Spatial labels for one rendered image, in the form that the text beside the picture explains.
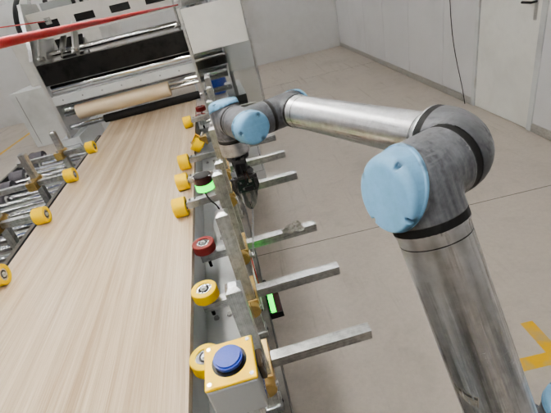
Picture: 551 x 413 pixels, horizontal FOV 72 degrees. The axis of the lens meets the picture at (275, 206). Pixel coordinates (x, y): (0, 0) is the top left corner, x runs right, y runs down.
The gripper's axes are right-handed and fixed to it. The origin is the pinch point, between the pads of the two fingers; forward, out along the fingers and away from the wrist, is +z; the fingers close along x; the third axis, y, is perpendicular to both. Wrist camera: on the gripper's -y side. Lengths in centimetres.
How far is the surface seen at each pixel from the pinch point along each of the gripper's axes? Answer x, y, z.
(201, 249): -20.9, 2.5, 10.7
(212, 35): 5, -224, -36
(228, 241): -8.2, 29.4, -7.2
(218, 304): -17.5, 25.3, 16.6
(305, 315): 12, -40, 101
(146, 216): -45, -34, 11
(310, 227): 18.6, 0.2, 15.8
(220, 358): -9, 79, -22
